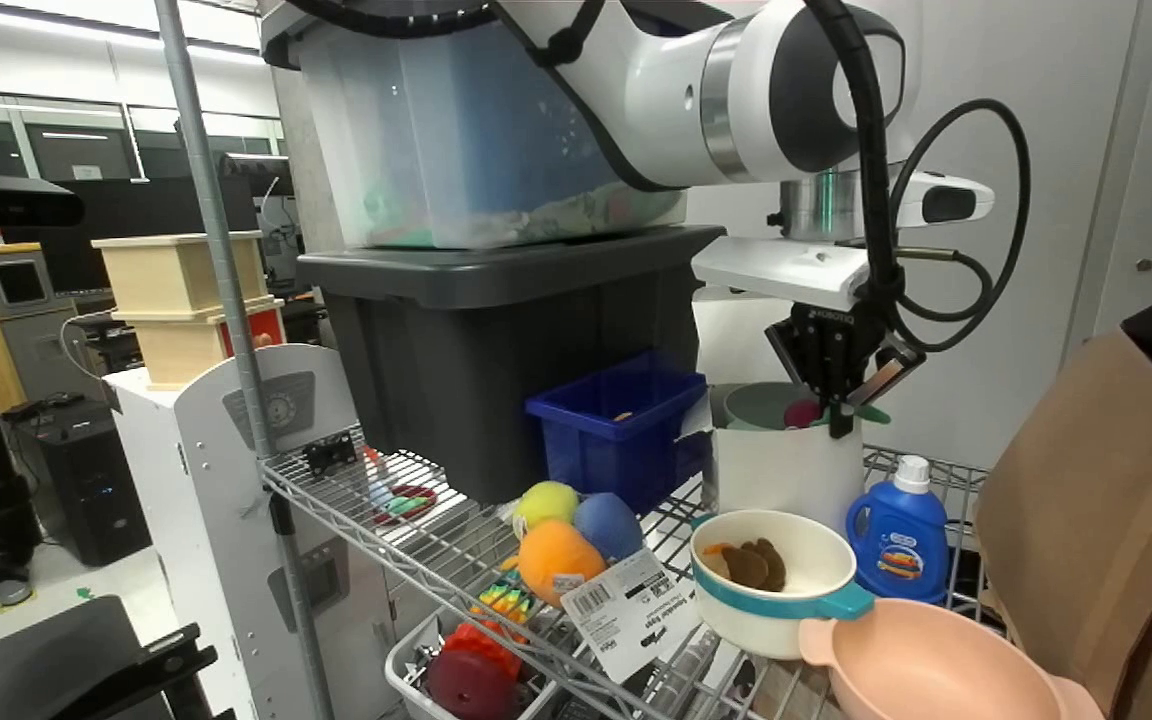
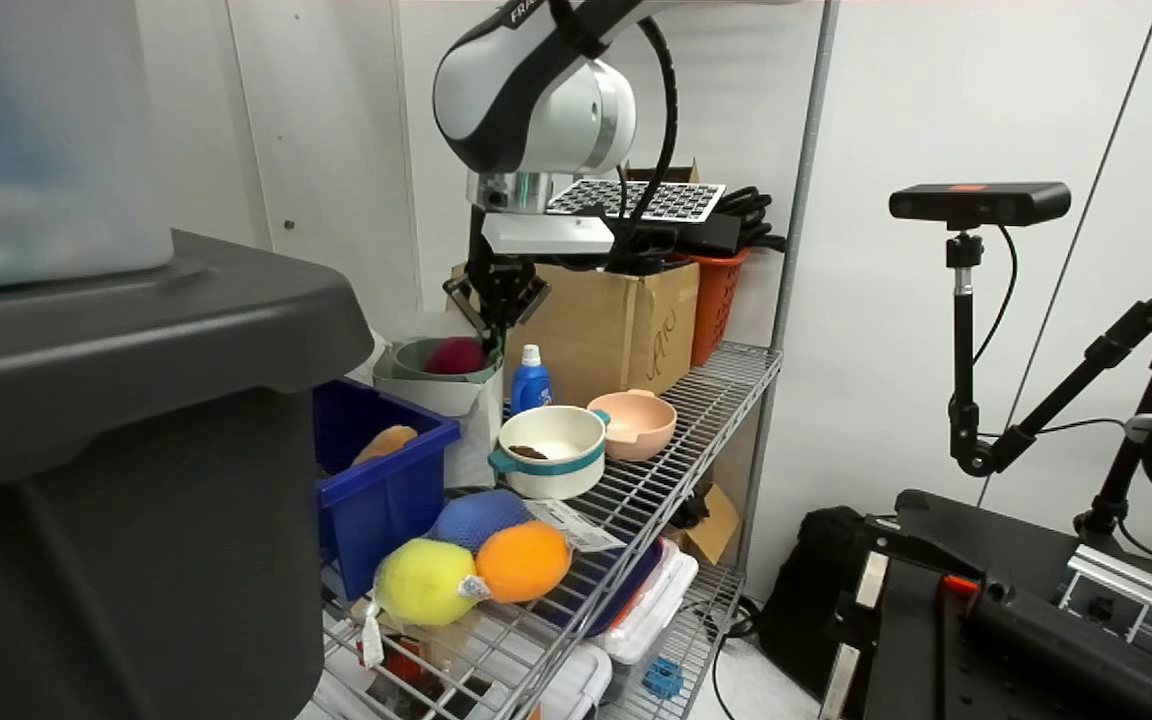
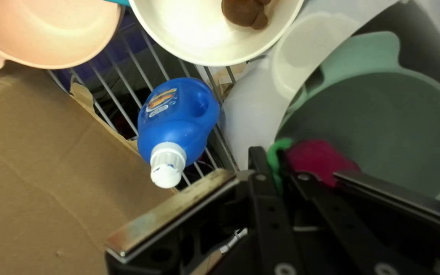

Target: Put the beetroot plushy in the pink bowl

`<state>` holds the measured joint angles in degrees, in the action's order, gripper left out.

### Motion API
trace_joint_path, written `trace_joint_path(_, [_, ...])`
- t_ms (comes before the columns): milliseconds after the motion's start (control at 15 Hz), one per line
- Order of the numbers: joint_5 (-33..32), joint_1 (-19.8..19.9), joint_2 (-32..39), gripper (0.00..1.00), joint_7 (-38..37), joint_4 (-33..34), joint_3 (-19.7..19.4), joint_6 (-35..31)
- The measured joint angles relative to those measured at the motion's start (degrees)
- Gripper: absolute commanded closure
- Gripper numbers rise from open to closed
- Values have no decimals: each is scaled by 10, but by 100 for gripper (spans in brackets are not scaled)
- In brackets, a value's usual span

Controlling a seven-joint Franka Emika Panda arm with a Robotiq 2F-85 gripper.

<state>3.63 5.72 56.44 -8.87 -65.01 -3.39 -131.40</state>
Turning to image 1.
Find white wire basket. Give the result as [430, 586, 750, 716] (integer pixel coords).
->
[379, 611, 566, 720]

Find brown plush toy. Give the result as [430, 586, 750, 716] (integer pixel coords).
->
[694, 537, 790, 594]

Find small red green toys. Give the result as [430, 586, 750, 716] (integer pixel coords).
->
[368, 485, 439, 525]

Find blue plush ball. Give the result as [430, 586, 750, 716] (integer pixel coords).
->
[570, 487, 646, 562]

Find clear storage bin dark lid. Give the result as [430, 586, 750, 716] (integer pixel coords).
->
[259, 0, 689, 255]

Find wire shelf rack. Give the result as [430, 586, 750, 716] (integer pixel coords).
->
[259, 445, 991, 720]

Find white barcode tag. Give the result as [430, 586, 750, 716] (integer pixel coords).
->
[555, 548, 709, 688]

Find small multicolour toy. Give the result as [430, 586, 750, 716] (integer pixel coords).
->
[473, 572, 541, 627]

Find blue plastic bin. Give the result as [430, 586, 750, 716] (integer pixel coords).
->
[525, 352, 710, 514]

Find black equipment case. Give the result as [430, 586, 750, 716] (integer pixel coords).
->
[0, 594, 238, 720]

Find white computer tower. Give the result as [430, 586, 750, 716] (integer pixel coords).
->
[102, 340, 399, 720]

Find metal shelf pole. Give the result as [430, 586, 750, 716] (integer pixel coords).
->
[152, 0, 341, 720]

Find blue detergent bottle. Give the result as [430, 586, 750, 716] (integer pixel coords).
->
[845, 452, 957, 608]

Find red toy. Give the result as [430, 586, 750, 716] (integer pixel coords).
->
[424, 619, 526, 720]

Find white bowl teal band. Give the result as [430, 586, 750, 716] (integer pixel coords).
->
[689, 506, 876, 662]

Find white cardboard box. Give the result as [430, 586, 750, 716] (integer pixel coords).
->
[703, 375, 872, 537]

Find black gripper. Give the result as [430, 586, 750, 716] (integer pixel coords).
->
[762, 300, 927, 439]

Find beetroot plushy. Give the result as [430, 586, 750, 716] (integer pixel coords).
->
[781, 390, 893, 432]

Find pink bowl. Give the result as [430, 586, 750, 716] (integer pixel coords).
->
[795, 594, 1106, 720]

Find black monitor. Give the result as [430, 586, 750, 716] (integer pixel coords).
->
[18, 118, 138, 186]

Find dark grey storage tote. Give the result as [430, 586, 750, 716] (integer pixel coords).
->
[295, 224, 727, 504]

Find orange plush ball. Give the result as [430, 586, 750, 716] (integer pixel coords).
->
[513, 514, 611, 602]

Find green round plate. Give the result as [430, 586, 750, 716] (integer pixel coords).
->
[721, 380, 809, 432]

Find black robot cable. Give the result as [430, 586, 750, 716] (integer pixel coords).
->
[799, 0, 1030, 357]

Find beige stacked boxes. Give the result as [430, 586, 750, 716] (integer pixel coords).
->
[93, 227, 286, 390]

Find yellow plush ball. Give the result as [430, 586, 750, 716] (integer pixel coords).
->
[506, 475, 583, 541]

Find brown cardboard box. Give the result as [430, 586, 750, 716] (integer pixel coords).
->
[972, 327, 1152, 720]

